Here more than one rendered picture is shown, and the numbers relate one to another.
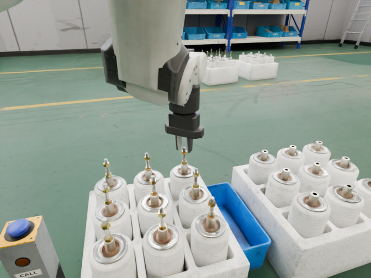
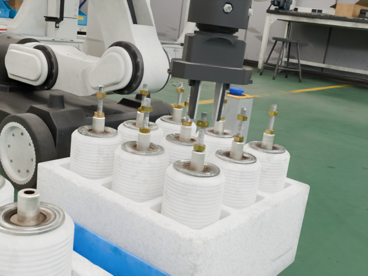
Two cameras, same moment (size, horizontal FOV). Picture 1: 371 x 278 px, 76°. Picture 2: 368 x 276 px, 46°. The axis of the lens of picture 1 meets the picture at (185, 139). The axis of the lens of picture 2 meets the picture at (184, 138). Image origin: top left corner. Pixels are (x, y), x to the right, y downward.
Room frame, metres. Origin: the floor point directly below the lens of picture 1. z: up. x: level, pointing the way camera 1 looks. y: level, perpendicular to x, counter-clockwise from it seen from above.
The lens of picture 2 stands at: (1.15, -0.41, 0.47)
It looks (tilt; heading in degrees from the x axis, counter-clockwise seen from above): 15 degrees down; 143
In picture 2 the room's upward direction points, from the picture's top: 7 degrees clockwise
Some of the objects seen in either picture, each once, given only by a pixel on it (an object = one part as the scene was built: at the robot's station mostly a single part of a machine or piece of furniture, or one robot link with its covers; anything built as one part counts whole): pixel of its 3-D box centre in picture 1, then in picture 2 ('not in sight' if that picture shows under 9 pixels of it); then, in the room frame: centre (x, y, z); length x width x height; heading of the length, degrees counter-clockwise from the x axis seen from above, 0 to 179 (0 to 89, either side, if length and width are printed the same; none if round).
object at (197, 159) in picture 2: (184, 167); (197, 160); (0.65, 0.00, 0.26); 0.02 x 0.02 x 0.03
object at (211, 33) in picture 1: (212, 32); not in sight; (5.45, -0.56, 0.36); 0.50 x 0.38 x 0.21; 19
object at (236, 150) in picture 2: (148, 174); (236, 150); (0.61, 0.12, 0.26); 0.02 x 0.02 x 0.03
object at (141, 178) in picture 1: (148, 177); (235, 156); (0.61, 0.12, 0.25); 0.08 x 0.08 x 0.01
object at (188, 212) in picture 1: (195, 217); (137, 196); (0.53, -0.03, 0.16); 0.10 x 0.10 x 0.18
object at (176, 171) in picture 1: (184, 171); (196, 168); (0.65, 0.00, 0.25); 0.08 x 0.08 x 0.01
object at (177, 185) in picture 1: (184, 192); (189, 220); (0.65, 0.00, 0.16); 0.10 x 0.10 x 0.18
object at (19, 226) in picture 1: (19, 228); (235, 92); (0.35, 0.34, 0.32); 0.04 x 0.04 x 0.02
